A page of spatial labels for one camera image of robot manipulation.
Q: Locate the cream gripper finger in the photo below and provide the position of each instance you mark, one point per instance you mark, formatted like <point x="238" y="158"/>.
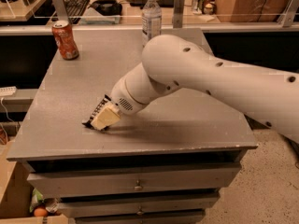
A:
<point x="107" y="116"/>

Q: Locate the black rxbar chocolate bar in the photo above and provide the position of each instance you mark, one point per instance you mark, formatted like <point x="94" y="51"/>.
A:
<point x="96" y="111"/>

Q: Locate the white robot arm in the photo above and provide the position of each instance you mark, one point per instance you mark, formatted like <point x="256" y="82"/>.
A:
<point x="170" y="63"/>

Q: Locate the red coke can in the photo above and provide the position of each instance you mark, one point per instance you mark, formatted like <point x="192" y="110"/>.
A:
<point x="63" y="35"/>

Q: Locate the grey top drawer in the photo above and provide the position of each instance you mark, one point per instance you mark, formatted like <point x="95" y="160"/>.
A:
<point x="104" y="182"/>

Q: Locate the grey drawer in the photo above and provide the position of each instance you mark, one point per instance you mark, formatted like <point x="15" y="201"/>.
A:
<point x="139" y="205"/>
<point x="104" y="182"/>
<point x="179" y="217"/>

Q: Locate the white power strip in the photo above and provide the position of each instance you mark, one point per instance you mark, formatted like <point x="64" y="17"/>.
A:
<point x="7" y="91"/>

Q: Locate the grey middle drawer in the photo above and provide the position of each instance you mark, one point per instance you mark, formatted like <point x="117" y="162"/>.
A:
<point x="139" y="205"/>

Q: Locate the black headphones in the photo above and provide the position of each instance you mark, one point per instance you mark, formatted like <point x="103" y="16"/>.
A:
<point x="107" y="7"/>

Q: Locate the clear plastic water bottle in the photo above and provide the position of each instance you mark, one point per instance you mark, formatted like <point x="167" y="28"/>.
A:
<point x="151" y="21"/>

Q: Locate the green snack bag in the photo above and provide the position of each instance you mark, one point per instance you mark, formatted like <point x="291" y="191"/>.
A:
<point x="36" y="200"/>

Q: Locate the black computer keyboard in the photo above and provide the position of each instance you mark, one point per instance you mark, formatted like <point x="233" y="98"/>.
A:
<point x="75" y="9"/>

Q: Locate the cardboard box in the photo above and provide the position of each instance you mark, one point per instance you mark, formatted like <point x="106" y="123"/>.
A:
<point x="15" y="194"/>

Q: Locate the orange fruit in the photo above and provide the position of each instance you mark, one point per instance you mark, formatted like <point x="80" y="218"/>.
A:
<point x="40" y="212"/>

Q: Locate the grey bottom drawer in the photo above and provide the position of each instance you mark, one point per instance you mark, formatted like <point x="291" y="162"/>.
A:
<point x="179" y="217"/>

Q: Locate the small jar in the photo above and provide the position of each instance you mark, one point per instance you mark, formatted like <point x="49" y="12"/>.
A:
<point x="209" y="9"/>

